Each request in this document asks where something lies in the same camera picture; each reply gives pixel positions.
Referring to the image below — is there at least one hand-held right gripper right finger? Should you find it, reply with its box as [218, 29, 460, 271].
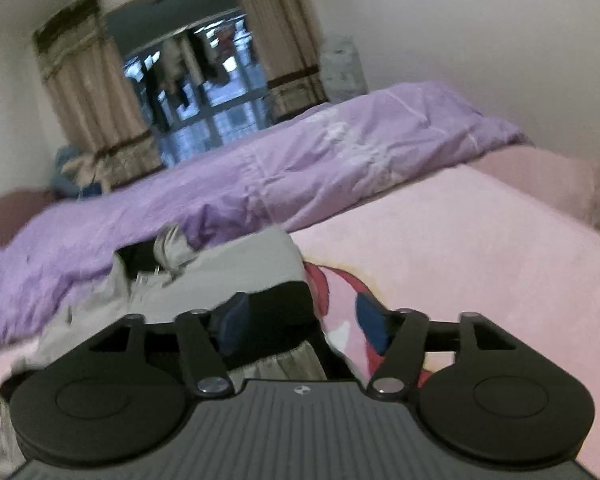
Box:
[356, 292, 521, 398]

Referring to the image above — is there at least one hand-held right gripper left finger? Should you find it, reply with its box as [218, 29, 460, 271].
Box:
[85, 292, 249, 397]

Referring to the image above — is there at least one grey and black jacket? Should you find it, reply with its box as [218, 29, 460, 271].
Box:
[0, 224, 331, 466]

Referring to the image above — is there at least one blue and beige clothes pile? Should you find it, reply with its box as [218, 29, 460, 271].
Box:
[54, 145, 112, 199]

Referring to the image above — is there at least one pink printed blanket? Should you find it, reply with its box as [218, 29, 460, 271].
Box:
[0, 165, 600, 480]

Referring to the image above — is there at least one purple duvet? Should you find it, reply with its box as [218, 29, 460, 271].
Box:
[0, 82, 533, 351]

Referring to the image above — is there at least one barred window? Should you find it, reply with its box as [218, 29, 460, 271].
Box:
[104, 7, 273, 167]

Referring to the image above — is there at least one dusty pink bedding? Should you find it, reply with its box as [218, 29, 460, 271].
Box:
[467, 144, 600, 240]

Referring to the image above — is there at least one maroon padded headboard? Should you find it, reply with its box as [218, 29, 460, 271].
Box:
[0, 187, 56, 247]

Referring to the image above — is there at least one row of hanging laundry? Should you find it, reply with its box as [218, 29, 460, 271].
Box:
[125, 20, 261, 126]

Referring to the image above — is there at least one beige patterned curtain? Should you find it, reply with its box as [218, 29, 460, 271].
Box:
[32, 0, 167, 192]
[229, 0, 329, 125]

